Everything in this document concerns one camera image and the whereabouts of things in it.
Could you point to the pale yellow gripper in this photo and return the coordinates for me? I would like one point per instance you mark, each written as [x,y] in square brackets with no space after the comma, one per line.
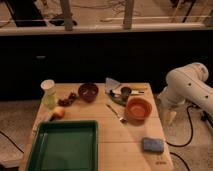
[170,117]

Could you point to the blue sponge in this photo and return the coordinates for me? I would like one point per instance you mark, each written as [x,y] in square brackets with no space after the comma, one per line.
[153,145]

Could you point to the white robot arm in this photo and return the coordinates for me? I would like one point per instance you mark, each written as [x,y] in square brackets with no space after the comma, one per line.
[186,83]

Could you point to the green plastic tray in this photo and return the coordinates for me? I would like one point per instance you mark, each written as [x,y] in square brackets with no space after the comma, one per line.
[65,146]

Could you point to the orange bowl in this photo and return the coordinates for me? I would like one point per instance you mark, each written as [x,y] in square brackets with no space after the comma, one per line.
[138,108]

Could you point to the white marker pen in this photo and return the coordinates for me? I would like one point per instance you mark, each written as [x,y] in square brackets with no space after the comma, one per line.
[133,92]

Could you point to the metal fork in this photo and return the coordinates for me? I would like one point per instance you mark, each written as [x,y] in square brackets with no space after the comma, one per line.
[121,119]

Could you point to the small dark cup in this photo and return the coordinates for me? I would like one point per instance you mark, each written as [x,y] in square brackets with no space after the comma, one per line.
[125,92]

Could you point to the green flat plate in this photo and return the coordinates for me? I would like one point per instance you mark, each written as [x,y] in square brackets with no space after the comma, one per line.
[116,99]

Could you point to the white paper napkin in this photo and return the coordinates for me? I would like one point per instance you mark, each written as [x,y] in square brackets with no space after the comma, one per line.
[111,84]

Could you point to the dark maroon bowl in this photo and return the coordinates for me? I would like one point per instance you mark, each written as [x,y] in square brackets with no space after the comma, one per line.
[88,92]

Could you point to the dark brown dried food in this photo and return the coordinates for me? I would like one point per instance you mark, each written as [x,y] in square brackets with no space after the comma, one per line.
[68,101]

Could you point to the red apple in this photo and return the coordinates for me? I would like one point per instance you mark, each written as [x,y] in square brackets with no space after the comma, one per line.
[58,112]

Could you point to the pale green plastic cup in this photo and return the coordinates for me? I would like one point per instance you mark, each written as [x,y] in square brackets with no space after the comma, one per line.
[49,101]

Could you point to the white paper cup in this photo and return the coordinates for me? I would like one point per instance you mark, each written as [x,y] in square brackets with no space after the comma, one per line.
[48,86]

